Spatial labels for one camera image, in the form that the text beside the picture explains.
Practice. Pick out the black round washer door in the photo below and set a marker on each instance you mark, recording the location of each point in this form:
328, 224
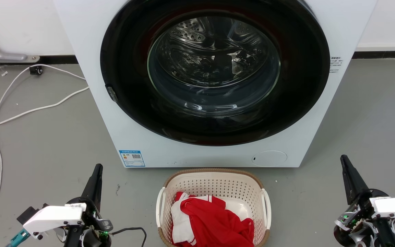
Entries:
129, 68

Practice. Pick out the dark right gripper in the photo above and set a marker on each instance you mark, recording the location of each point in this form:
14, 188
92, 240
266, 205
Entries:
358, 219

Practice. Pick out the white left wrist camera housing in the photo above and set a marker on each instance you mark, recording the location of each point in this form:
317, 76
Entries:
51, 219

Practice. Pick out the white front-load washing machine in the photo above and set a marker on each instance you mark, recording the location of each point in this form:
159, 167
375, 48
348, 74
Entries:
108, 113

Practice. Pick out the round white filter cover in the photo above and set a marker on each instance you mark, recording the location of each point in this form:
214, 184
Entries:
269, 158

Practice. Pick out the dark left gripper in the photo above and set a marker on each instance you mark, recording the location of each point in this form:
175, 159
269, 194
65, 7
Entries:
93, 223

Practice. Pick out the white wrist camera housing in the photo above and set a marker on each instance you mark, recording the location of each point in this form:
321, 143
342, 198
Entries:
51, 219
394, 207

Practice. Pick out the grey wall pipe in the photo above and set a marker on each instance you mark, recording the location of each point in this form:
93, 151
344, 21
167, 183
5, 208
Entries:
2, 55

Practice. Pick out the small black floor plug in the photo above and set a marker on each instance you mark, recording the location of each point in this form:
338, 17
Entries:
35, 70

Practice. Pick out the red and white garment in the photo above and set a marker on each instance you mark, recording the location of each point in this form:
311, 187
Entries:
214, 223

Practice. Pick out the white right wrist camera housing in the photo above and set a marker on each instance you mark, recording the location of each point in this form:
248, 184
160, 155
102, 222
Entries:
394, 207

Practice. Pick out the cream perforated laundry basket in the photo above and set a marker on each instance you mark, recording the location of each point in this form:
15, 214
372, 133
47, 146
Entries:
214, 185

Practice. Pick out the blue energy label sticker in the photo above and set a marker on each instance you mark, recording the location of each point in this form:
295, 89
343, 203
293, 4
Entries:
132, 158

